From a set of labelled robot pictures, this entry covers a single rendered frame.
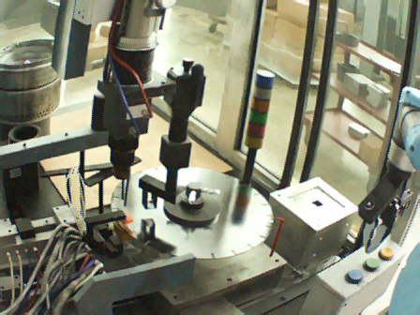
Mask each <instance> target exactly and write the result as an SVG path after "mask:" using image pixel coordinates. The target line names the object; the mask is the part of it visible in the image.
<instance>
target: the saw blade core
mask: <svg viewBox="0 0 420 315"><path fill-rule="evenodd" d="M146 173H148V174H150V175H152V176H155V178H156V179H158V180H160V181H163V182H165V183H166V178H167V174H166V169H165V168H164V167H163V166H158V167H155V168H154V167H153V168H149V169H145V170H141V171H138V172H135V173H133V174H131V175H130V179H129V180H131V181H129V183H128V194H127V204H126V206H124V204H125V202H124V200H122V194H121V190H122V189H120V188H122V181H121V182H120V183H119V184H118V186H116V187H115V188H114V190H113V193H112V197H111V201H112V211H116V210H122V211H123V212H127V213H128V214H129V215H130V216H131V217H132V219H133V222H131V223H129V224H125V225H124V224H122V223H121V221H119V220H116V221H117V222H118V224H122V226H121V227H122V228H123V229H124V230H125V231H126V232H127V234H128V235H130V236H131V237H132V238H134V239H135V240H137V241H138V242H140V243H142V244H144V245H145V244H146V243H148V242H151V243H148V244H146V246H147V247H149V248H151V249H154V250H157V251H160V252H163V253H166V252H167V249H169V251H168V253H167V254H169V255H173V256H176V257H177V256H180V255H186V254H188V253H190V252H192V253H193V254H194V255H195V256H196V259H201V260H208V259H214V258H215V259H220V258H228V257H233V256H237V255H240V254H243V253H246V252H248V251H250V250H252V249H254V248H255V247H257V246H258V245H259V244H260V243H261V242H263V241H264V239H265V238H266V237H267V236H268V235H269V233H270V232H271V229H272V225H273V221H274V217H273V213H272V210H271V208H270V206H269V205H270V204H269V203H268V202H267V201H266V200H265V198H264V197H263V196H262V195H261V194H259V192H257V191H256V190H255V189H254V188H252V187H250V186H249V185H246V184H245V183H244V182H242V181H240V180H238V179H235V178H233V177H230V176H229V175H227V174H224V173H220V172H214V171H212V172H211V171H210V170H206V169H205V168H200V167H193V171H192V170H191V166H189V167H188V168H185V169H181V171H180V172H179V179H178V184H181V185H186V184H187V183H188V182H191V181H192V180H193V175H198V179H199V183H201V184H202V187H203V188H212V189H218V190H219V193H218V195H216V194H210V193H208V194H210V195H211V196H213V198H214V199H215V200H216V201H217V202H218V204H219V207H220V210H219V215H218V216H217V218H216V219H214V220H213V221H211V222H208V223H204V224H187V223H184V222H180V221H178V220H176V219H173V218H171V217H169V216H168V215H167V214H166V213H165V211H164V209H163V201H164V200H162V199H160V198H159V197H157V209H155V208H154V207H153V208H154V209H149V210H148V209H147V210H145V209H144V207H143V205H142V197H143V195H142V189H141V188H139V187H138V182H139V178H140V177H142V176H143V175H145V174H146ZM210 173H211V174H210ZM229 177H230V178H229ZM228 178H229V179H228ZM242 186H243V187H242ZM116 198H118V199H116ZM116 208H118V209H116ZM266 220H273V221H272V222H268V221H266ZM259 236H260V237H259ZM247 245H248V246H247ZM233 251H234V254H235V255H234V254H233ZM211 254H214V258H213V256H212V255H211Z"/></svg>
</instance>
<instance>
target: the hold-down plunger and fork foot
mask: <svg viewBox="0 0 420 315"><path fill-rule="evenodd" d="M179 172H180V171H179ZM179 172H172V170H169V171H168V170H166V174H167V178H166V183H165V182H163V181H160V180H158V179H156V178H155V176H152V175H150V174H148V173H146V174H145V175H143V176H142V177H140V178H139V182H138V188H141V189H142V206H143V207H144V209H145V210H147V209H148V202H147V200H148V193H150V194H151V200H152V201H153V205H154V208H155V209H157V205H158V197H159V198H160V199H162V200H164V201H166V202H169V203H172V204H174V205H176V204H178V203H179V202H181V201H182V200H183V195H184V190H182V189H180V188H178V179H179Z"/></svg>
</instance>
